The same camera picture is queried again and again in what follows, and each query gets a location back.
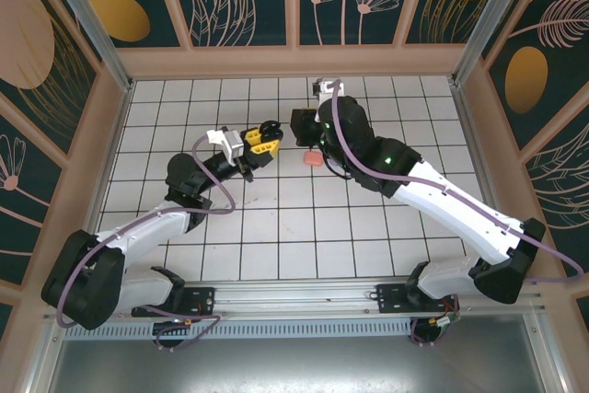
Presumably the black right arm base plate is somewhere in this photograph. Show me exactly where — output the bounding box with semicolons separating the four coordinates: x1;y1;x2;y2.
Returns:
375;283;461;316

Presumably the black earbud charging case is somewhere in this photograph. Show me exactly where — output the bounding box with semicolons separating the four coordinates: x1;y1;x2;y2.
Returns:
257;120;284;141

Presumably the slotted grey cable duct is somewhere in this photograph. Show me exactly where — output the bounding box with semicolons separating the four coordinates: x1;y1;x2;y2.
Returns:
63;321;414;340

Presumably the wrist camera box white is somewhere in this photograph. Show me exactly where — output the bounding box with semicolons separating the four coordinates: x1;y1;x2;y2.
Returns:
206;126;246;163
311;78;345;100

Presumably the green circuit board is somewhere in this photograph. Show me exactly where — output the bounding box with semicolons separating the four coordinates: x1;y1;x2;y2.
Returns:
430;311;461;334

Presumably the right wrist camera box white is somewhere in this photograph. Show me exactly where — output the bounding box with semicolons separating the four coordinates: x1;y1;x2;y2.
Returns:
311;78;345;100

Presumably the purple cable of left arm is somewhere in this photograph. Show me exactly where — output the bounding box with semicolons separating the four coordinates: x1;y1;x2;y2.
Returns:
54;137;238;353

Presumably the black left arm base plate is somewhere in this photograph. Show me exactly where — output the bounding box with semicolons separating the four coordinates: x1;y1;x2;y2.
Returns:
132;285;217;318

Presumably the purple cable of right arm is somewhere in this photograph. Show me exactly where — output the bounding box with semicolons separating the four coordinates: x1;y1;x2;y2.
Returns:
329;78;584;348

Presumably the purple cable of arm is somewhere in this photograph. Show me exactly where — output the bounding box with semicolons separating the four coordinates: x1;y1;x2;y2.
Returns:
329;78;584;348
54;137;238;353

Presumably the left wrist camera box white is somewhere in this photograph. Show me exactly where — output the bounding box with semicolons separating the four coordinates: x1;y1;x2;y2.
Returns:
206;126;246;163

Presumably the aluminium mounting rail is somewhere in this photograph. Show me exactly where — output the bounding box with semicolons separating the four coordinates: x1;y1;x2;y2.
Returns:
43;276;544;320

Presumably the aluminium frame post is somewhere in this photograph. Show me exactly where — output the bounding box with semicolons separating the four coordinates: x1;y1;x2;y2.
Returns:
36;0;135;93
450;0;537;88

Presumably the grey metal sheet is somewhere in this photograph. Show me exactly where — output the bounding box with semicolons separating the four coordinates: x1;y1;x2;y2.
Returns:
45;337;558;393

